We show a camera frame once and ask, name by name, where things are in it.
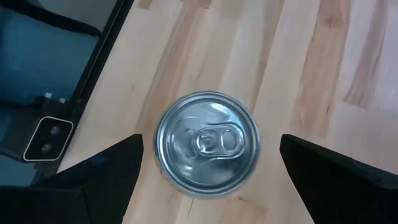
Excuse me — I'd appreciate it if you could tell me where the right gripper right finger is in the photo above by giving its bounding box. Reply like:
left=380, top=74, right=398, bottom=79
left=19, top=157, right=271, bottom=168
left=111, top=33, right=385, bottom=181
left=279, top=134, right=398, bottom=224

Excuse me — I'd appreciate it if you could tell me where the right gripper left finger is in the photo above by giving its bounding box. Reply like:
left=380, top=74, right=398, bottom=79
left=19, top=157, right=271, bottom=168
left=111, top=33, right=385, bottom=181
left=0, top=133, right=144, bottom=224

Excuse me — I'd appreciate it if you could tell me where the silver Diet Coke can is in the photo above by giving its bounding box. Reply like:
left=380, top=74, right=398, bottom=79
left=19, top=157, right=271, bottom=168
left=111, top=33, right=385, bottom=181
left=152, top=90, right=261, bottom=200

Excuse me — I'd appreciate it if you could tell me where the small black stereo camera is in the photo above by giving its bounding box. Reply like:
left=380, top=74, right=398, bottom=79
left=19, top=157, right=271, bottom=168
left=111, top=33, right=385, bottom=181
left=23, top=116, right=75, bottom=162

